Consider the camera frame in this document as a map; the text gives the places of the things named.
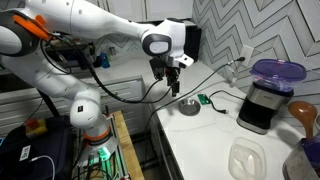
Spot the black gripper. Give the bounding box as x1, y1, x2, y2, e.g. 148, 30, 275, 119
149, 57, 180, 97

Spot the small silver plate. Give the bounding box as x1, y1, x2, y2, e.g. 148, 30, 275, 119
178, 98, 200, 116

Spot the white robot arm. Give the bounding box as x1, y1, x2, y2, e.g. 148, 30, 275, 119
0, 0, 193, 156

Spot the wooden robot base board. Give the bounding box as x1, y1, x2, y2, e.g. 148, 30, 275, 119
113, 111, 145, 180

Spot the black silver coffee machine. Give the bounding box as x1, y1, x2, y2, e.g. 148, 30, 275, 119
236, 82, 294, 135

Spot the purple lid lunchbox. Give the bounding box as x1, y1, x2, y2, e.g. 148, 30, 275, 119
250, 59, 307, 92

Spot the green circuit board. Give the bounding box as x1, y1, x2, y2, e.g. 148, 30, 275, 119
198, 94, 210, 105

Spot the blue bottle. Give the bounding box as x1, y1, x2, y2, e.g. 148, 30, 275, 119
100, 53, 110, 68

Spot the clear plastic container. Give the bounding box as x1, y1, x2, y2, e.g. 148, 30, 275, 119
228, 137, 267, 180

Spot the brown wooden spoon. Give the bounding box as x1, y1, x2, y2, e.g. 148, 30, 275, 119
288, 101, 318, 140

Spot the black bag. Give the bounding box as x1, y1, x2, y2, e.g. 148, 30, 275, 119
0, 116, 74, 180

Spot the yellow emergency stop button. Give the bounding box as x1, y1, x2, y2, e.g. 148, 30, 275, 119
25, 118, 48, 139

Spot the grey utensil holder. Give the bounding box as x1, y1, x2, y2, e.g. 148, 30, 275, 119
282, 136, 320, 180

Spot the black power cable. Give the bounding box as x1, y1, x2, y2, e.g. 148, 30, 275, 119
143, 56, 247, 168

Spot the white wall outlet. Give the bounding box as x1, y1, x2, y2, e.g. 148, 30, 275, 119
240, 45, 254, 67

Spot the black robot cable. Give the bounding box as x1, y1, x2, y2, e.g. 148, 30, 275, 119
39, 33, 174, 104

